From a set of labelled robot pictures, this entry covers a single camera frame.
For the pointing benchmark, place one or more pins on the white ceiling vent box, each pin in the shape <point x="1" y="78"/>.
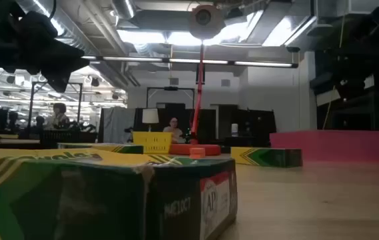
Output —
<point x="362" y="6"/>

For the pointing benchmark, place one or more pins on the red camera stand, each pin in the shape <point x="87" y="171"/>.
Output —
<point x="179" y="150"/>

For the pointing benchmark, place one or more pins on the person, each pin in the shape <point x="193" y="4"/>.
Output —
<point x="59" y="118"/>
<point x="175" y="131"/>

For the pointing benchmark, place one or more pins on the small silver ventilation duct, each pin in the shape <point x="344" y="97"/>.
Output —
<point x="124" y="8"/>

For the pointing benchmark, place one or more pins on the yellow plastic basket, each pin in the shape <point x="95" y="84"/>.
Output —
<point x="152" y="143"/>

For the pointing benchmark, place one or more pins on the long light bar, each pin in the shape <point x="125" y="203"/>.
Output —
<point x="196" y="61"/>

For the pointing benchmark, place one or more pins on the black office partition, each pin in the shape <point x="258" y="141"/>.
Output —
<point x="209" y="123"/>

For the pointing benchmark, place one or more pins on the black plastic basket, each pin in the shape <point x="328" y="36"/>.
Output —
<point x="59" y="138"/>

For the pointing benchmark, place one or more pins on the white table lamp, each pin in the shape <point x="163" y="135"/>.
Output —
<point x="150" y="116"/>

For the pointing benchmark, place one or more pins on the black cabinet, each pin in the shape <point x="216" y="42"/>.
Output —
<point x="259" y="126"/>

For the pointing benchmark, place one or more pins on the orange eraser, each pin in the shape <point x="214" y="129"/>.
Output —
<point x="197" y="153"/>

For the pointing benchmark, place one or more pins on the large silver ventilation duct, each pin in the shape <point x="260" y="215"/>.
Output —
<point x="76" y="33"/>

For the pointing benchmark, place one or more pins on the black stand frame with camera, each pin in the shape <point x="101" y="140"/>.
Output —
<point x="170" y="88"/>

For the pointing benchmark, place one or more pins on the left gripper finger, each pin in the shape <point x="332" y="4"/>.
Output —
<point x="79" y="59"/>

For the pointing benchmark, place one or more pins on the pink plastic tray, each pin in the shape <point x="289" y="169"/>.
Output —
<point x="329" y="146"/>

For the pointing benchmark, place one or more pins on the white canister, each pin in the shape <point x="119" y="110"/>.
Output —
<point x="234" y="130"/>

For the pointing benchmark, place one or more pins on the grey cloth cover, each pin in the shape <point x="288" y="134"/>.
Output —
<point x="116" y="125"/>

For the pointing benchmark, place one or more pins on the Crayola crayon box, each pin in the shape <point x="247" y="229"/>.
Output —
<point x="76" y="200"/>
<point x="265" y="157"/>
<point x="122" y="149"/>

